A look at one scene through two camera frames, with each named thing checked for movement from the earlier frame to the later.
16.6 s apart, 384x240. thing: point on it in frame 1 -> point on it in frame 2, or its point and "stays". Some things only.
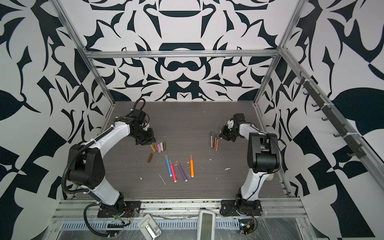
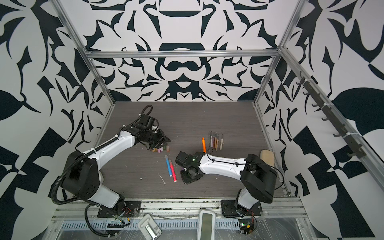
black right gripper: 224,134 -> 185,180
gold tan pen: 217,145 stays
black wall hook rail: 357,151 stays
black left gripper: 150,139 -> 162,138
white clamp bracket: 149,228 stays
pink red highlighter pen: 173,172 stays
